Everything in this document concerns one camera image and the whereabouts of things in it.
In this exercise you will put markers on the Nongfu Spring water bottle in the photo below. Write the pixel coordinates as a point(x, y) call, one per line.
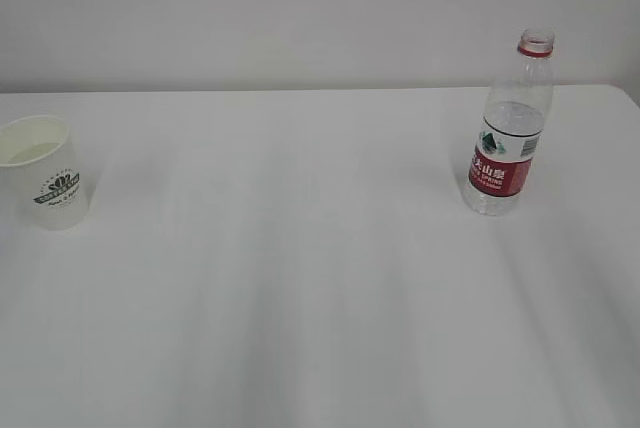
point(513, 120)

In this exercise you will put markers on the white paper cup green logo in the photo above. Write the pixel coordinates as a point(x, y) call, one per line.
point(39, 162)

